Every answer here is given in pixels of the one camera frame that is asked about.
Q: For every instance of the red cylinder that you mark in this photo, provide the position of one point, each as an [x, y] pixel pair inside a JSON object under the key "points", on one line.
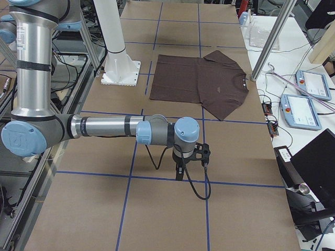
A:
{"points": [[243, 7]]}

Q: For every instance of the far blue teach pendant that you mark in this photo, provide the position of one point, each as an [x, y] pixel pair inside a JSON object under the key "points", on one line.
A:
{"points": [[314, 83]]}

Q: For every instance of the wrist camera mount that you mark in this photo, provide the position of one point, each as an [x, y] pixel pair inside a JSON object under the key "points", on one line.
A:
{"points": [[201, 153]]}

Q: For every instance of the black electronics board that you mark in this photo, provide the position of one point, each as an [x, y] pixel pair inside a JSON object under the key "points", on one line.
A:
{"points": [[271, 120]]}

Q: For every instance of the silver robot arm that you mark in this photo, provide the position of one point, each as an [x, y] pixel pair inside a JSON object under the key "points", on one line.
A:
{"points": [[35, 127]]}

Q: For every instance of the brown t-shirt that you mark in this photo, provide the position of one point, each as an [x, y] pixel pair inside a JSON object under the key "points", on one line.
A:
{"points": [[215, 81]]}

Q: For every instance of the white pedestal column base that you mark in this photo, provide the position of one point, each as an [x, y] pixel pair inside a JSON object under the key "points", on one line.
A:
{"points": [[119, 68]]}

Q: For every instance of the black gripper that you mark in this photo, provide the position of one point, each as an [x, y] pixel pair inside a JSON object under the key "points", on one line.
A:
{"points": [[178, 160]]}

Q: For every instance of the blue teach pendant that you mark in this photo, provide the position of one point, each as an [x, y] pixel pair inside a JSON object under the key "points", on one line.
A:
{"points": [[299, 112], [314, 83]]}

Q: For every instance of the clear plastic tray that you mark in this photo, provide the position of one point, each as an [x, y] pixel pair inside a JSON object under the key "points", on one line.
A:
{"points": [[256, 34]]}

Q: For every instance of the aluminium frame post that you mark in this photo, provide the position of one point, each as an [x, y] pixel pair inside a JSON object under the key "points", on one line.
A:
{"points": [[274, 34]]}

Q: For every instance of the near blue teach pendant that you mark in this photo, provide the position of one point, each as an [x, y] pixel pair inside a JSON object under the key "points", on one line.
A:
{"points": [[299, 112]]}

